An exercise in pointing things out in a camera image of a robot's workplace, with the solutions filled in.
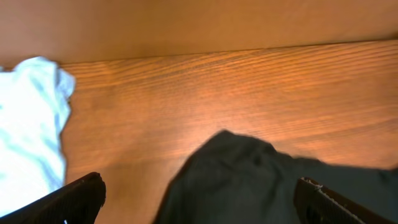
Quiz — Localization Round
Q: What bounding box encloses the black shirt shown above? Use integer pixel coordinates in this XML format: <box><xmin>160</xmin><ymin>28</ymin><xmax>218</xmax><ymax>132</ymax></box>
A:
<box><xmin>154</xmin><ymin>131</ymin><xmax>397</xmax><ymax>224</ymax></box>

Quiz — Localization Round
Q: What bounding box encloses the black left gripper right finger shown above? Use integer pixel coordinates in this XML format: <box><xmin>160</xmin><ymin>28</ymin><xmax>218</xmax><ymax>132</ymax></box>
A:
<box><xmin>294</xmin><ymin>177</ymin><xmax>394</xmax><ymax>224</ymax></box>

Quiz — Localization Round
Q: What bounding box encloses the light blue shirt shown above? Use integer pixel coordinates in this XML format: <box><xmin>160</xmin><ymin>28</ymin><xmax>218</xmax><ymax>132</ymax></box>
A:
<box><xmin>1</xmin><ymin>57</ymin><xmax>75</xmax><ymax>216</ymax></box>

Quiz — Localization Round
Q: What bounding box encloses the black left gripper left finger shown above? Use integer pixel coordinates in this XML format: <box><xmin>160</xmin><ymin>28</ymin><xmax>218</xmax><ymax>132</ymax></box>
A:
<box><xmin>1</xmin><ymin>172</ymin><xmax>106</xmax><ymax>224</ymax></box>

